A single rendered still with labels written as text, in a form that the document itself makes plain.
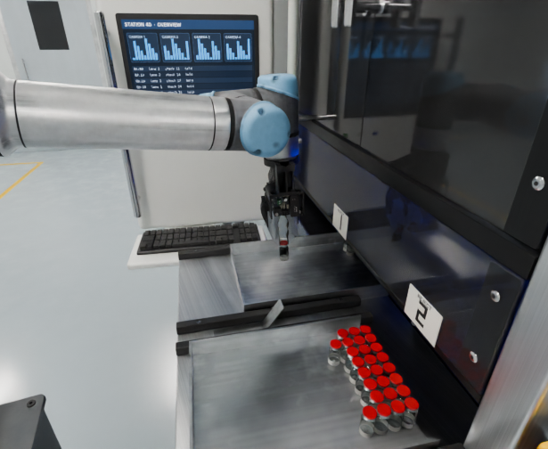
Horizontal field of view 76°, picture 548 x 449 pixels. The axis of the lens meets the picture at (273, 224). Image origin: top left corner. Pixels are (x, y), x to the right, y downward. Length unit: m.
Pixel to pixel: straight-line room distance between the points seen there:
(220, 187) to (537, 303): 1.03
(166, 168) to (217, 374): 0.77
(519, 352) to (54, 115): 0.58
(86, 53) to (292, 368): 5.50
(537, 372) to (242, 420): 0.40
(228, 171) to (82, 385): 1.24
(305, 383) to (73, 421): 1.36
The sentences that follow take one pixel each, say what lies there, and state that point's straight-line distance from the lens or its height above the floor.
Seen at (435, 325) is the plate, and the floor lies 1.03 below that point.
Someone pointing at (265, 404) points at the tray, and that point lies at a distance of 0.64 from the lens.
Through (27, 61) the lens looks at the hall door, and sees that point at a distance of 6.09.
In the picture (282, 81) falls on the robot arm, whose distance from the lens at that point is 0.67.
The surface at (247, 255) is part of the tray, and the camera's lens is 0.99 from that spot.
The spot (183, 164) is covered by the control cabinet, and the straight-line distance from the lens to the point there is 1.25.
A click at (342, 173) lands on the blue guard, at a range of 0.84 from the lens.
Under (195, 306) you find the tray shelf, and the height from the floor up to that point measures 0.88.
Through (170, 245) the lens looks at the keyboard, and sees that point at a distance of 1.19.
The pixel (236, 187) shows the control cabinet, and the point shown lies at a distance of 1.28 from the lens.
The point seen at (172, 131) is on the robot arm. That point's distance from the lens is 0.49.
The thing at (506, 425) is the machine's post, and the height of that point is 1.00.
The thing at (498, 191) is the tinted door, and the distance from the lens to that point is 0.49.
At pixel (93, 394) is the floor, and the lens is 1.94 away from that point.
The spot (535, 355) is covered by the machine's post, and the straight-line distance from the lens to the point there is 0.48.
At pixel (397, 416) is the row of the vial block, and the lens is 0.62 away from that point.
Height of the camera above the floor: 1.40
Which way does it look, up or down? 27 degrees down
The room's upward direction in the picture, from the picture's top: straight up
